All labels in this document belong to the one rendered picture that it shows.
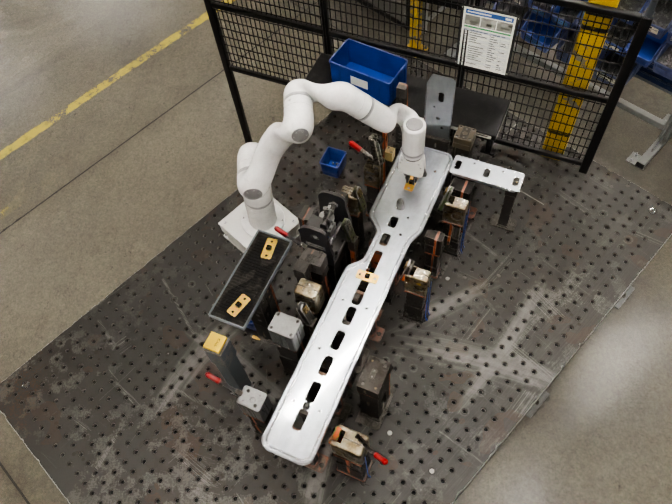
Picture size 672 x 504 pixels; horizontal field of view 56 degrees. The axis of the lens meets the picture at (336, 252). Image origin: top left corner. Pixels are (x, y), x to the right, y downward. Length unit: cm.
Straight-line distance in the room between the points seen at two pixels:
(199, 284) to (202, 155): 153
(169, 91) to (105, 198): 94
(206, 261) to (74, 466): 96
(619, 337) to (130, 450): 238
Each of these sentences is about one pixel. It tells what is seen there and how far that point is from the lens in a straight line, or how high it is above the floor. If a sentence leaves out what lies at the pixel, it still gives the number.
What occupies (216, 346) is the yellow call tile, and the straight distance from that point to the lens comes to 212.
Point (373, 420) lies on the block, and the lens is 244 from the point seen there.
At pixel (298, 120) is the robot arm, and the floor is 152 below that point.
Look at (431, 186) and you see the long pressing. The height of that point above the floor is 100.
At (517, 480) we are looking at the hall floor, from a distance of 316.
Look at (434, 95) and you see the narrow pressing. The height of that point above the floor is 123.
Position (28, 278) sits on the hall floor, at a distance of 404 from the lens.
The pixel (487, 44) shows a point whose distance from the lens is 271.
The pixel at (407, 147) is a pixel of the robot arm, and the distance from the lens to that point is 235.
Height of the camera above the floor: 305
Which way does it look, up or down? 59 degrees down
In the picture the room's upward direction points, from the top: 8 degrees counter-clockwise
